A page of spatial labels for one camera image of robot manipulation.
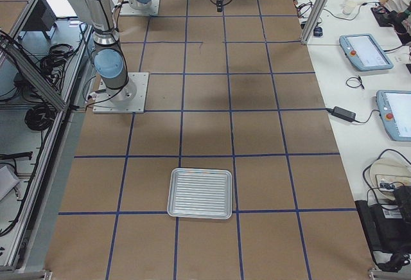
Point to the silver ribbed metal tray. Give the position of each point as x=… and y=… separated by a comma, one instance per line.
x=200, y=193

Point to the upper blue teach pendant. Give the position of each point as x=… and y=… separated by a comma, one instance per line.
x=364, y=53

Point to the blue teach pendant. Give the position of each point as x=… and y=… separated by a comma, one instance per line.
x=394, y=108
x=364, y=53

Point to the black laptop power brick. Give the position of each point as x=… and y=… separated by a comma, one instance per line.
x=341, y=113

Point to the brown paper table cover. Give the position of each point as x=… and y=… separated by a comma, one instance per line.
x=229, y=91

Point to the lower blue teach pendant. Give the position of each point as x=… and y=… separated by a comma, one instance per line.
x=394, y=108

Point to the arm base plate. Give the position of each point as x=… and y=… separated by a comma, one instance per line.
x=150, y=10
x=131, y=98

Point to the aluminium frame post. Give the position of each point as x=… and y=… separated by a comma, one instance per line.
x=311, y=23

